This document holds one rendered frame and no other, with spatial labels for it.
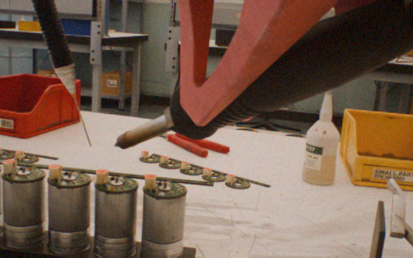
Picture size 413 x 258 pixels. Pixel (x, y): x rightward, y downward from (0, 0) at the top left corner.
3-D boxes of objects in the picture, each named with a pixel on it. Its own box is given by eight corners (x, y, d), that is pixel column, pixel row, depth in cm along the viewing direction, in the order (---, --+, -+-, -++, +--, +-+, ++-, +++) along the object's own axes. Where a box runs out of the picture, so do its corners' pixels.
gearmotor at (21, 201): (36, 264, 29) (34, 180, 27) (-4, 259, 29) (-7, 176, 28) (52, 245, 31) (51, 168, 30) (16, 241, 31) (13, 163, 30)
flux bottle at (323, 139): (303, 173, 54) (314, 81, 51) (335, 178, 53) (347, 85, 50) (299, 182, 50) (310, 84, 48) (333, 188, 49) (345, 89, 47)
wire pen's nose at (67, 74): (64, 94, 26) (55, 67, 26) (84, 89, 27) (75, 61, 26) (61, 97, 25) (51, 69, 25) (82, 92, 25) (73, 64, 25)
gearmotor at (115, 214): (129, 276, 28) (132, 191, 27) (87, 271, 28) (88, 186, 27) (139, 256, 30) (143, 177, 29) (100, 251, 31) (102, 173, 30)
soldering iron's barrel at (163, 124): (112, 158, 26) (182, 131, 21) (107, 129, 26) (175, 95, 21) (137, 155, 26) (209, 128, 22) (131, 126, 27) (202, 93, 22)
